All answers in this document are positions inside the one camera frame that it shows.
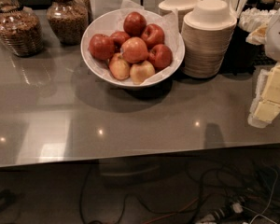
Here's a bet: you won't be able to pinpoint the black cable loop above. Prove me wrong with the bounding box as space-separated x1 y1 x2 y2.
78 165 129 224

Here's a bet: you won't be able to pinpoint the red apple upper right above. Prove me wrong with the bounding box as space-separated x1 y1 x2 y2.
141 23 165 49

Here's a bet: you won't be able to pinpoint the glass cereal jar left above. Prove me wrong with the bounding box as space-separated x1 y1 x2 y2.
0 0 43 57

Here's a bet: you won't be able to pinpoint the glass cereal jar middle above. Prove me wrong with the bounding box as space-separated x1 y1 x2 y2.
47 0 88 45

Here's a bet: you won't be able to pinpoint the red yellow apple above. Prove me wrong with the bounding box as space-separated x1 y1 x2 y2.
120 37 148 63

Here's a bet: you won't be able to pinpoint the black power strip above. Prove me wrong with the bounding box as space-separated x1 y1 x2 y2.
195 201 244 224

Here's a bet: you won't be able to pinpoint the red apple small middle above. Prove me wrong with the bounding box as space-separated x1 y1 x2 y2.
110 31 131 49

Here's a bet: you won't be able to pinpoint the glass cereal jar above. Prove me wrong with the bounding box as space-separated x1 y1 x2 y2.
0 0 43 57
47 0 88 45

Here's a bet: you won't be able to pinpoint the front stack paper bowls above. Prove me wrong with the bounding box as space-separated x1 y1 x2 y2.
181 0 237 79

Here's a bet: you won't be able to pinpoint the black condiment caddy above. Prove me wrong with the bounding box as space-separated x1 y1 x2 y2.
219 27 275 76

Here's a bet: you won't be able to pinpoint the red apple top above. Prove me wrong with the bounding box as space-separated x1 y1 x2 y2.
123 11 147 36

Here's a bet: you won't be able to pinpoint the red apple left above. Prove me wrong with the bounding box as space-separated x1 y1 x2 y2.
89 34 115 60

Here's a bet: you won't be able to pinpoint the white ceramic bowl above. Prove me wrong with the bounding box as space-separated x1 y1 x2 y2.
80 7 186 89

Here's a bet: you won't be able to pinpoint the white cable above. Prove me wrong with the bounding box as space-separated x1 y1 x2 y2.
242 166 280 224

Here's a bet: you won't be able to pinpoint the yellow apple front right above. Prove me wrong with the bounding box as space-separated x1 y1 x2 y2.
130 61 155 84

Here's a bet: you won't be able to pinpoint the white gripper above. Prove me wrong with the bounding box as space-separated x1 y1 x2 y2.
245 8 280 128

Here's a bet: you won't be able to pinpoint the yellow apple front left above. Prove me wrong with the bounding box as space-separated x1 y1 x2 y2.
108 53 130 80

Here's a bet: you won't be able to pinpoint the white napkin packets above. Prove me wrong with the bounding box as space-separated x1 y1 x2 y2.
238 7 276 33

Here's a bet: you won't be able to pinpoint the orange cable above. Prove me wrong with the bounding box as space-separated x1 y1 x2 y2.
141 196 200 224

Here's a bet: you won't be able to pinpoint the dark bottle with cap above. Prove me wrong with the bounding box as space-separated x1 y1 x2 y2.
258 0 274 10

